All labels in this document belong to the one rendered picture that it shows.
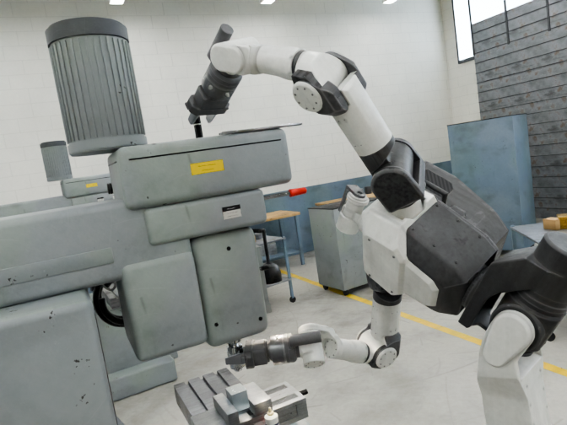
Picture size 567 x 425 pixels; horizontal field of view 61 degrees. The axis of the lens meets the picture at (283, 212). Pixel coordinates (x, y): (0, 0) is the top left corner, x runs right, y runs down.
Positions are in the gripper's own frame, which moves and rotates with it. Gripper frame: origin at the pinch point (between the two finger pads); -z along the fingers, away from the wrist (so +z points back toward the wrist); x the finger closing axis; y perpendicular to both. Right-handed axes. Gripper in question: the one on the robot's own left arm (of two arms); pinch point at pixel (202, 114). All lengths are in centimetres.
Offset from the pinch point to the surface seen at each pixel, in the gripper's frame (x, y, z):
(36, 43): 128, 493, -456
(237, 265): -0.7, -40.3, -16.1
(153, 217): -21.3, -23.4, -9.7
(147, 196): -22.2, -19.0, -6.2
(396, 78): 749, 338, -371
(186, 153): -10.9, -12.6, 0.7
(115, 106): -24.3, 3.2, 1.5
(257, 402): 4, -76, -47
